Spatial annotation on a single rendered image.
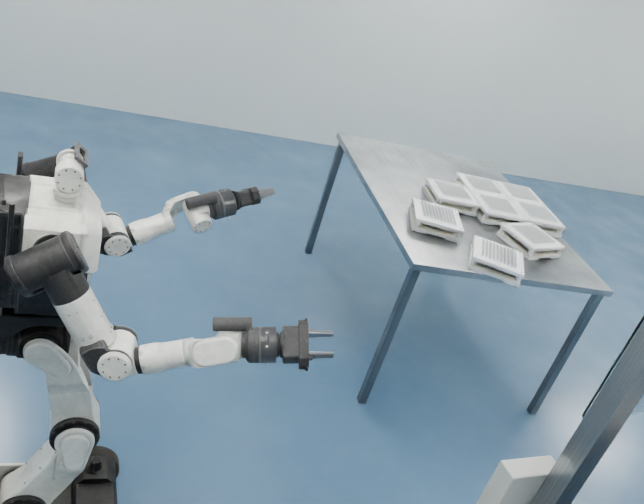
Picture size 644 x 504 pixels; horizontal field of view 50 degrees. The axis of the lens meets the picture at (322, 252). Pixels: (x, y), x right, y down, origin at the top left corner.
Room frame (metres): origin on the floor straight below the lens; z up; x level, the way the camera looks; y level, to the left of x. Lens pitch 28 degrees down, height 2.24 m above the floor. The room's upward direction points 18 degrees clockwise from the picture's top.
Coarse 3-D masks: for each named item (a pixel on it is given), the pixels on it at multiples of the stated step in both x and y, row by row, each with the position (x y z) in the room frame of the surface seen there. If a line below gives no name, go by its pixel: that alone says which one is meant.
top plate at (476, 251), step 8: (480, 240) 3.07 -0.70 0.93; (488, 240) 3.10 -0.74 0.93; (480, 248) 2.98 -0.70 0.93; (488, 248) 3.01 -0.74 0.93; (472, 256) 2.89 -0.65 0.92; (480, 256) 2.90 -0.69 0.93; (488, 256) 2.93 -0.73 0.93; (520, 256) 3.04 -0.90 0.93; (488, 264) 2.87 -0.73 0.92; (496, 264) 2.87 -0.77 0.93; (504, 264) 2.90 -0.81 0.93; (520, 264) 2.95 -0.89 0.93; (512, 272) 2.86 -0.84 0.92; (520, 272) 2.87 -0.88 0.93
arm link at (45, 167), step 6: (54, 156) 1.66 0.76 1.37; (30, 162) 1.66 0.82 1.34; (36, 162) 1.65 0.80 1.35; (42, 162) 1.65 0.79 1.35; (48, 162) 1.64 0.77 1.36; (54, 162) 1.64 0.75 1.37; (24, 168) 1.63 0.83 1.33; (30, 168) 1.63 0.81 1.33; (36, 168) 1.63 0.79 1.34; (42, 168) 1.63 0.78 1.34; (48, 168) 1.63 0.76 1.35; (54, 168) 1.63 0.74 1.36; (30, 174) 1.62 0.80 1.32; (36, 174) 1.62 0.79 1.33; (42, 174) 1.62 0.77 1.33; (48, 174) 1.62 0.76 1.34; (54, 174) 1.63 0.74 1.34
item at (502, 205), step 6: (486, 198) 3.63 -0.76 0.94; (492, 198) 3.67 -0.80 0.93; (498, 198) 3.69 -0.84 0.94; (486, 204) 3.57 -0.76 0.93; (492, 204) 3.59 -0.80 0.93; (498, 204) 3.60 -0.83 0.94; (504, 204) 3.64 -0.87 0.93; (510, 204) 3.66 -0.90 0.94; (504, 210) 3.55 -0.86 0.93; (510, 210) 3.58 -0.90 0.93; (492, 216) 3.54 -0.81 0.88
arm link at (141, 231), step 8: (112, 216) 1.82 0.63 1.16; (152, 216) 1.86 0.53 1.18; (160, 216) 1.86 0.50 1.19; (112, 224) 1.78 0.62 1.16; (120, 224) 1.80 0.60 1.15; (128, 224) 1.83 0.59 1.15; (136, 224) 1.82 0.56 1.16; (144, 224) 1.83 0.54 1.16; (152, 224) 1.84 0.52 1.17; (160, 224) 1.84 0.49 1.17; (112, 232) 1.75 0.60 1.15; (120, 232) 1.76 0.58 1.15; (128, 232) 1.80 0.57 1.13; (136, 232) 1.81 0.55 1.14; (144, 232) 1.81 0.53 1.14; (152, 232) 1.83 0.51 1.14; (160, 232) 1.84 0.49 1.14; (136, 240) 1.80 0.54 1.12; (144, 240) 1.82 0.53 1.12
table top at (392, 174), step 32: (352, 160) 3.79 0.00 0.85; (384, 160) 3.93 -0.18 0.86; (416, 160) 4.11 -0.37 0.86; (448, 160) 4.31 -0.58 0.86; (480, 160) 4.53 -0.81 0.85; (384, 192) 3.45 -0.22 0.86; (416, 192) 3.60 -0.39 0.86; (480, 224) 3.45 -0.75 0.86; (416, 256) 2.84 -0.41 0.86; (448, 256) 2.94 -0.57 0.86; (576, 256) 3.44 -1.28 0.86; (576, 288) 3.08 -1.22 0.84; (608, 288) 3.17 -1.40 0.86
